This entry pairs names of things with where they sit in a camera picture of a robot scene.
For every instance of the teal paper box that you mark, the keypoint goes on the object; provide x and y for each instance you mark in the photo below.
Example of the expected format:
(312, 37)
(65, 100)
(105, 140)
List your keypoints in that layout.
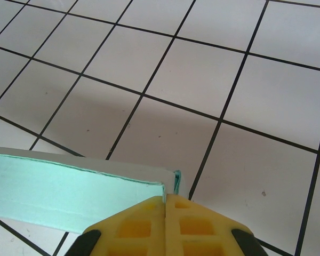
(69, 192)

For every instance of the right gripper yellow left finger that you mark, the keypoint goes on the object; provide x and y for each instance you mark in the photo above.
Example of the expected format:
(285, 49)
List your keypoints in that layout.
(138, 213)

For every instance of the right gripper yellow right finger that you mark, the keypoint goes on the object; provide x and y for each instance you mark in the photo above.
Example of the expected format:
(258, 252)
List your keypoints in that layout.
(202, 213)

